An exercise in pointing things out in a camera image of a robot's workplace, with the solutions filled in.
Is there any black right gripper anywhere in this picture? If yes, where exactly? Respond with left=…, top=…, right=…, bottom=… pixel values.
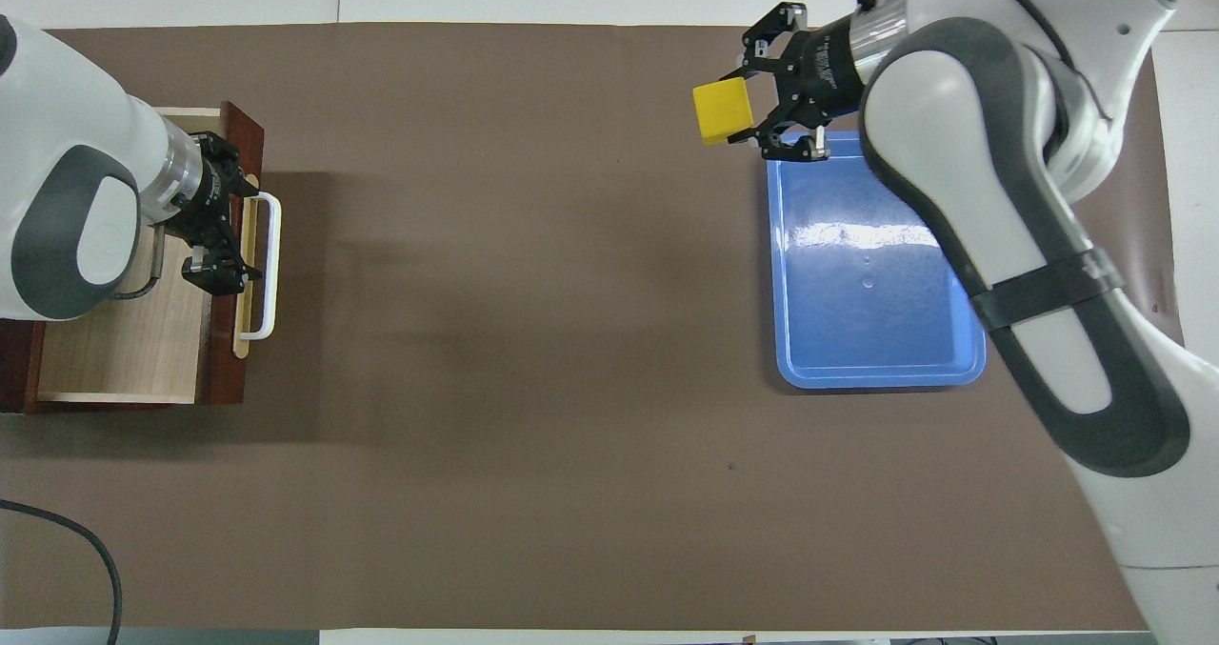
left=729, top=2, right=872, bottom=162

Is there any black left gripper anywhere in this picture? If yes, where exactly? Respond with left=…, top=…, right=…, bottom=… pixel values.
left=176, top=133, right=263, bottom=295

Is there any yellow cube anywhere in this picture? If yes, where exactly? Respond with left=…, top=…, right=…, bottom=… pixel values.
left=692, top=77, right=755, bottom=146

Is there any wooden drawer with white handle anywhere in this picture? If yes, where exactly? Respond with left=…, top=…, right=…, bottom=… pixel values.
left=36, top=102, right=284, bottom=408

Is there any blue plastic tray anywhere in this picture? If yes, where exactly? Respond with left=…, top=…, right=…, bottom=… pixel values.
left=767, top=130, right=988, bottom=391

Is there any brown table mat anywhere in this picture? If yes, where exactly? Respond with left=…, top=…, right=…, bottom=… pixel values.
left=0, top=22, right=1172, bottom=632

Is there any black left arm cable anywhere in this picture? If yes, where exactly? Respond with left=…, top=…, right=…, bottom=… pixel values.
left=0, top=231, right=165, bottom=645

